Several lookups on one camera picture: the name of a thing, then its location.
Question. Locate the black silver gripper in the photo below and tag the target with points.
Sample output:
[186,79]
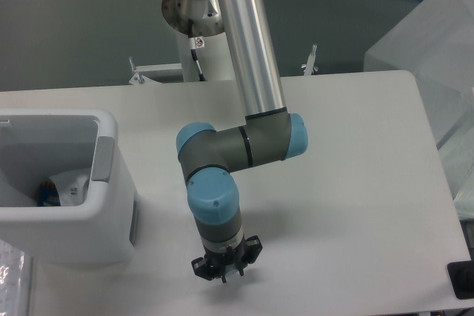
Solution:
[238,251]

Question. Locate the crushed clear plastic bottle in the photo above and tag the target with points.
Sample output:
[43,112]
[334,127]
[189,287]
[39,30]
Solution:
[231,273]

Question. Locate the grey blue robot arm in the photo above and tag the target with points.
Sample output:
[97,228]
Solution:
[209,157]

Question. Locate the white trash can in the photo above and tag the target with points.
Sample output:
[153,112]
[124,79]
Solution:
[38,143]

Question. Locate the blue snack wrapper in bin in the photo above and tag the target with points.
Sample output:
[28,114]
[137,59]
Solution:
[48,195]

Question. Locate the metal table clamp screw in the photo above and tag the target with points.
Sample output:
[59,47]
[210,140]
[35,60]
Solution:
[310,68]

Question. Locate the clear plastic sheet bottom left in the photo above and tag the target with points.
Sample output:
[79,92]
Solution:
[16,274]

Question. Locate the black device at table edge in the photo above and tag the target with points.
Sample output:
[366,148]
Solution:
[461,276]

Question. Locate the translucent plastic covered box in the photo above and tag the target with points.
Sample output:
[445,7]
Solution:
[434,42]

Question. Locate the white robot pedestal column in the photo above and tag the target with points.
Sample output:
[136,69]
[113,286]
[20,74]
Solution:
[213,57]

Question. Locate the white pedestal foot frame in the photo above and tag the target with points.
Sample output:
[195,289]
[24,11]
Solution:
[160,73]

